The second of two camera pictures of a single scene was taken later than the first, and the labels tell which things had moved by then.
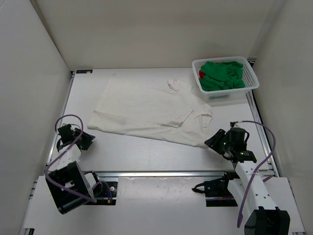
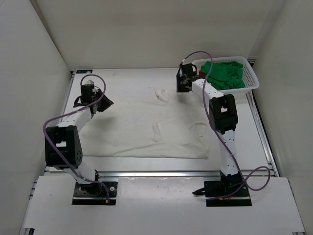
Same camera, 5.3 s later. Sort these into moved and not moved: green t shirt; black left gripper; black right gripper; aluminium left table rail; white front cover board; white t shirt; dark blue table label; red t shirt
Moved: black left gripper; black right gripper; white t shirt
Not moved: red t shirt; dark blue table label; aluminium left table rail; green t shirt; white front cover board
